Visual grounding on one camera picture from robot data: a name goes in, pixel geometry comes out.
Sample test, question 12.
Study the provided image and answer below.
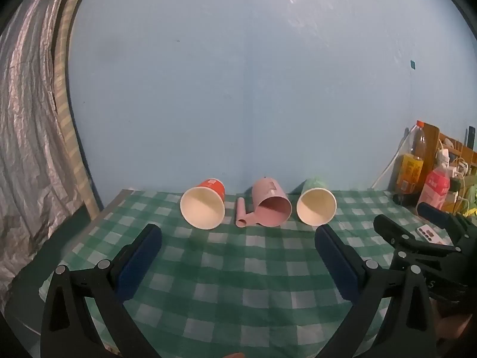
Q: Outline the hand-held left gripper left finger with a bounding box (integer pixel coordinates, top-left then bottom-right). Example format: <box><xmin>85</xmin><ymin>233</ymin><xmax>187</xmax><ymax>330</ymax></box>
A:
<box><xmin>40</xmin><ymin>224</ymin><xmax>163</xmax><ymax>358</ymax></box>

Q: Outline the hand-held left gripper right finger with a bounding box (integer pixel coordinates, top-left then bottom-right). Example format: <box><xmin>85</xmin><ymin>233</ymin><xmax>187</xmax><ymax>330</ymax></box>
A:
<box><xmin>315</xmin><ymin>224</ymin><xmax>437</xmax><ymax>358</ymax></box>

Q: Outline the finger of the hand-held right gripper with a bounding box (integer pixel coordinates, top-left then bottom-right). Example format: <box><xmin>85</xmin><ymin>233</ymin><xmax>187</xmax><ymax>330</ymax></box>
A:
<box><xmin>417</xmin><ymin>202</ymin><xmax>477</xmax><ymax>251</ymax></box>
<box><xmin>373</xmin><ymin>214</ymin><xmax>459</xmax><ymax>273</ymax></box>

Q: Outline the green paper cup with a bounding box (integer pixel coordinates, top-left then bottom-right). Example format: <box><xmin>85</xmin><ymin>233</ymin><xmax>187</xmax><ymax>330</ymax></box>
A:
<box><xmin>296</xmin><ymin>178</ymin><xmax>338</xmax><ymax>227</ymax></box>

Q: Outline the pink plastic cup with handle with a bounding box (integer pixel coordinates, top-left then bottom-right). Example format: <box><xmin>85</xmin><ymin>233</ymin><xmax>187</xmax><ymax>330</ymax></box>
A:
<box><xmin>235</xmin><ymin>176</ymin><xmax>292</xmax><ymax>228</ymax></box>

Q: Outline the red paper cup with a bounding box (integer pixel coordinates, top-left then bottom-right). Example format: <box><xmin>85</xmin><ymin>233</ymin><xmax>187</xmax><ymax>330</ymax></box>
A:
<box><xmin>180</xmin><ymin>178</ymin><xmax>226</xmax><ymax>231</ymax></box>

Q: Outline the person's right forearm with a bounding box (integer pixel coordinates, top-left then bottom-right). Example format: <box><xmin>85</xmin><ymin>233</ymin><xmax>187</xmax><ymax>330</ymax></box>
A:
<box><xmin>435</xmin><ymin>312</ymin><xmax>475</xmax><ymax>348</ymax></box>

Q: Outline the white remote control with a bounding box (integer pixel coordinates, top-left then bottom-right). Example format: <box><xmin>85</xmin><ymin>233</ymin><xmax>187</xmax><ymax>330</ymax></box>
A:
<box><xmin>416</xmin><ymin>225</ymin><xmax>448</xmax><ymax>246</ymax></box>

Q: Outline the pink bottle with white cap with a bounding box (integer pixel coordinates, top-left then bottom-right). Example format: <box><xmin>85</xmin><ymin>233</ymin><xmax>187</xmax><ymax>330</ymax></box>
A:
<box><xmin>417</xmin><ymin>149</ymin><xmax>451</xmax><ymax>212</ymax></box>

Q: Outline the orange capped drink bottle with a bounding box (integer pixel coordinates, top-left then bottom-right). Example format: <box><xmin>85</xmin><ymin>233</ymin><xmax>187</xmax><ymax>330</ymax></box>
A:
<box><xmin>394</xmin><ymin>120</ymin><xmax>428</xmax><ymax>195</ymax></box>

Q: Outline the wooden rack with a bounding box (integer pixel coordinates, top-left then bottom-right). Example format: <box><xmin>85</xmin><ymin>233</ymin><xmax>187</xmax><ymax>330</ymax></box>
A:
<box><xmin>388</xmin><ymin>123</ymin><xmax>477</xmax><ymax>213</ymax></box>

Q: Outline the green white checked tablecloth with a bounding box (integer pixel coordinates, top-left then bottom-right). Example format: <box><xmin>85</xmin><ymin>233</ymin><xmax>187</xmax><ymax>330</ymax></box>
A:
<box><xmin>7</xmin><ymin>188</ymin><xmax>477</xmax><ymax>358</ymax></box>

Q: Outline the silver foil curtain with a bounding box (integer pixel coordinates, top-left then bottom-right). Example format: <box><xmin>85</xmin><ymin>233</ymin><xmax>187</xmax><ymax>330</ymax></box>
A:
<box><xmin>0</xmin><ymin>0</ymin><xmax>95</xmax><ymax>306</ymax></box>

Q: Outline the white cable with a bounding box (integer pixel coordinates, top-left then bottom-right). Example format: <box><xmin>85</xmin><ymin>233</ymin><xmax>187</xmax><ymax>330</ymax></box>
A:
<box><xmin>370</xmin><ymin>127</ymin><xmax>415</xmax><ymax>189</ymax></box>

